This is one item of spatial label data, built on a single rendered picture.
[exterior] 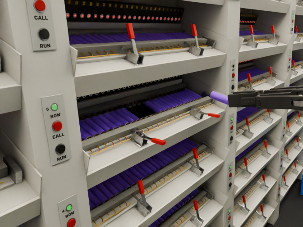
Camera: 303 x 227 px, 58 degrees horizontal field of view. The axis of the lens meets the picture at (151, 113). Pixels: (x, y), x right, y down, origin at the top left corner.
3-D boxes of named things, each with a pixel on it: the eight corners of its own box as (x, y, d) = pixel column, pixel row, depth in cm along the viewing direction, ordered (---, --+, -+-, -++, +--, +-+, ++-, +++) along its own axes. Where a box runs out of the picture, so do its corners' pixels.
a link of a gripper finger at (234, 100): (260, 105, 58) (259, 106, 58) (230, 106, 63) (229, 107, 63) (259, 92, 58) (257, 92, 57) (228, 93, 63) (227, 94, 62)
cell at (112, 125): (101, 119, 73) (117, 131, 70) (96, 120, 72) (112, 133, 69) (102, 113, 72) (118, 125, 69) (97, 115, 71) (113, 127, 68)
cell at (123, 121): (113, 115, 76) (129, 127, 73) (108, 117, 75) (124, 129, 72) (114, 110, 75) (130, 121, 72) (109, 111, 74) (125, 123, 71)
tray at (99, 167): (221, 120, 100) (231, 97, 96) (83, 192, 57) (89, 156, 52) (179, 95, 110) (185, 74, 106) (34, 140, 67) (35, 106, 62)
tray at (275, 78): (281, 89, 151) (293, 65, 144) (232, 114, 107) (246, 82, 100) (248, 74, 161) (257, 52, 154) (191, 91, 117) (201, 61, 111)
